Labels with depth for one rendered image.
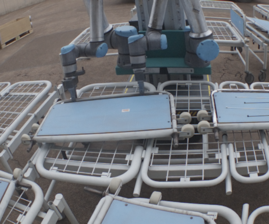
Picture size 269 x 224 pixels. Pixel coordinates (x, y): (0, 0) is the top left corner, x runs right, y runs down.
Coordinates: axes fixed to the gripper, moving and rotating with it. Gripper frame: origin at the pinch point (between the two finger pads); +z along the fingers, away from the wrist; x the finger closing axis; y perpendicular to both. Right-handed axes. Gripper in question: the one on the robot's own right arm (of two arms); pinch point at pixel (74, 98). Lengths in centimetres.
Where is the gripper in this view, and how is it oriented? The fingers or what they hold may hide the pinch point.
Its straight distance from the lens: 168.4
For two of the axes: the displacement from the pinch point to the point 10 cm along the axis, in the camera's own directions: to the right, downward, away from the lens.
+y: -9.9, 0.8, 1.2
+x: -0.9, 3.5, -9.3
